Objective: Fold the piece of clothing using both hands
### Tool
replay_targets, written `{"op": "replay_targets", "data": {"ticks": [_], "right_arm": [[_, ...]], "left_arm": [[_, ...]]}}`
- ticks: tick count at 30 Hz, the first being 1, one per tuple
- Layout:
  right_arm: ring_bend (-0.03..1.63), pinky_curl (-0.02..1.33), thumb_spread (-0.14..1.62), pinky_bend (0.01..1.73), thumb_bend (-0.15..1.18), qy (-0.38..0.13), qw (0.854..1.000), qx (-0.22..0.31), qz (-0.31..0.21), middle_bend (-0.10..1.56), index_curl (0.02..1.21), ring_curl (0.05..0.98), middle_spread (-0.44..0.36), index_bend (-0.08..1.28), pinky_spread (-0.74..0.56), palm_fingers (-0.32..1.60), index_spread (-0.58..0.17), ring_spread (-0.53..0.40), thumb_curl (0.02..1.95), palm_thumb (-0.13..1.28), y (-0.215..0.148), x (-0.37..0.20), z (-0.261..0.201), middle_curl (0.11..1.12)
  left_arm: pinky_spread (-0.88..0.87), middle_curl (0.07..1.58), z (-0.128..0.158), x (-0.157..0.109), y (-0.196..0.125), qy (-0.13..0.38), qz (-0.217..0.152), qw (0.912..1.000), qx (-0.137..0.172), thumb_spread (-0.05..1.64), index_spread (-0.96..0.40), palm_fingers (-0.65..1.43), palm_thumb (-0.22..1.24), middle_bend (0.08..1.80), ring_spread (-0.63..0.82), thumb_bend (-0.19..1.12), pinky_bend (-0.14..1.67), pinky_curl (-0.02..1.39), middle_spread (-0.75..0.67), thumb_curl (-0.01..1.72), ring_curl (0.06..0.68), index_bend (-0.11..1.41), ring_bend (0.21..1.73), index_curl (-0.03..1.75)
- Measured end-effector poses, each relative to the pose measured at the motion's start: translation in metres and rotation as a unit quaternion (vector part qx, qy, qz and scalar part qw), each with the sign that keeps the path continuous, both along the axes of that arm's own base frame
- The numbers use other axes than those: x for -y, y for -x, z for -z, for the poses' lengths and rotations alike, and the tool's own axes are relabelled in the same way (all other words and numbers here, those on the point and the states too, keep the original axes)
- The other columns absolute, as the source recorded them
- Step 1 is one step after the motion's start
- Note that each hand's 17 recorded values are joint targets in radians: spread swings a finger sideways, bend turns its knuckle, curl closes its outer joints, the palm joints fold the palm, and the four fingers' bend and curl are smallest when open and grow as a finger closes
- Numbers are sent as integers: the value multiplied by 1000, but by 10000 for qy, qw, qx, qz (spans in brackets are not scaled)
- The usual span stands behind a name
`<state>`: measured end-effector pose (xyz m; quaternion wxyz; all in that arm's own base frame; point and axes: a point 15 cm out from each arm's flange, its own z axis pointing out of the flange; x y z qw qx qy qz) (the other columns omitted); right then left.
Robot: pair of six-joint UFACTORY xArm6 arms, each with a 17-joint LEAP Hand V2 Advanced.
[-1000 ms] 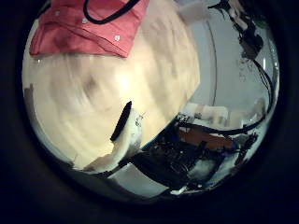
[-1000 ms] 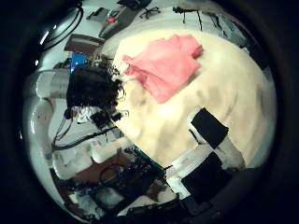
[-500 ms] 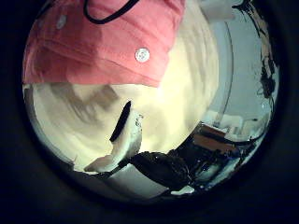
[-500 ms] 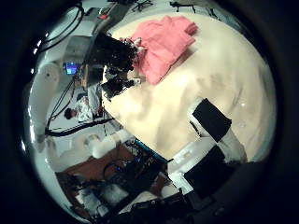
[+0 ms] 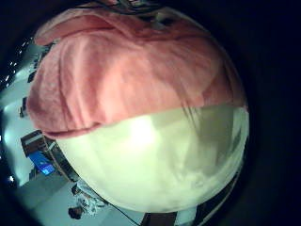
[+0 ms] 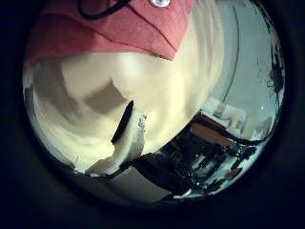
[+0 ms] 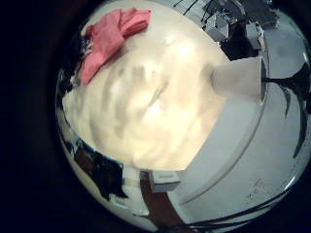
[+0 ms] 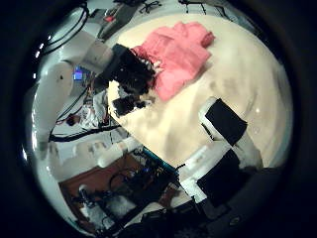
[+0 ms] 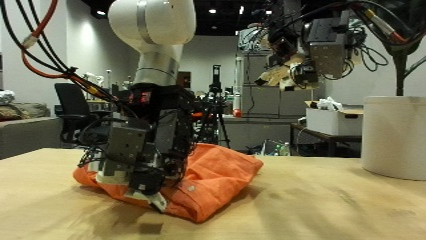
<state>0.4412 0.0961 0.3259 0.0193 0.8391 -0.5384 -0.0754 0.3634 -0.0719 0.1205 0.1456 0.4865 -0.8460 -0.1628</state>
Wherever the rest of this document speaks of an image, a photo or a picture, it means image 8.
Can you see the orange shirt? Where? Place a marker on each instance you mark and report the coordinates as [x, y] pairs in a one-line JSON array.
[[178, 56]]

